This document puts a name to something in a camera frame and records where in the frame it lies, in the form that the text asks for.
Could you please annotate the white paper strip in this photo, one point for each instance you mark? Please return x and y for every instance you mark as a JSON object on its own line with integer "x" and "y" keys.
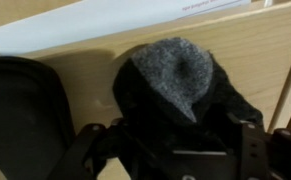
{"x": 95, "y": 18}

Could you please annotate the dark grey black socks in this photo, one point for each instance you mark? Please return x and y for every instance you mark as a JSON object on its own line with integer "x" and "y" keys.
{"x": 174, "y": 92}

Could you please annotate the light wooden side table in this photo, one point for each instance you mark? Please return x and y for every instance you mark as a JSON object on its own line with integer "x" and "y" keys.
{"x": 253, "y": 48}

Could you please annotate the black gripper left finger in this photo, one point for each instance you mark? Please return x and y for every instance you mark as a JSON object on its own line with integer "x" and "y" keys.
{"x": 79, "y": 163}

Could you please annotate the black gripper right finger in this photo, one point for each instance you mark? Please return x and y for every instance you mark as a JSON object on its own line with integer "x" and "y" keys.
{"x": 254, "y": 161}

